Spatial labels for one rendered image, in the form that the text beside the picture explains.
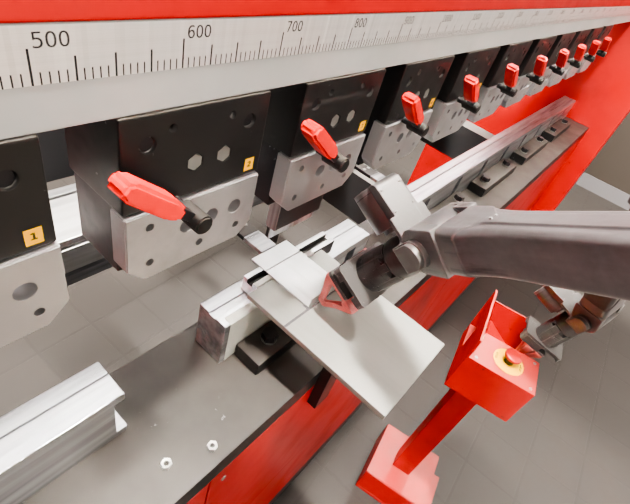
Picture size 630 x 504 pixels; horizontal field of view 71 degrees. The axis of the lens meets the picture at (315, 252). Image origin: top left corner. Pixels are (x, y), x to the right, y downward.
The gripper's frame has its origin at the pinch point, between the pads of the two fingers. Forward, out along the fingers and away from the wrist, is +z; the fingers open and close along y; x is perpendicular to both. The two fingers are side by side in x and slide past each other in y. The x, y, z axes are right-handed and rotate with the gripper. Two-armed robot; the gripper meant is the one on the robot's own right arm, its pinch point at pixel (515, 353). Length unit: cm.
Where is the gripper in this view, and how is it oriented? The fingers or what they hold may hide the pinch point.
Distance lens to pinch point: 123.2
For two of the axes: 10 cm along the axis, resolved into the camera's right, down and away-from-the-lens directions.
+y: -7.5, -6.6, 0.5
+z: -4.5, 5.7, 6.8
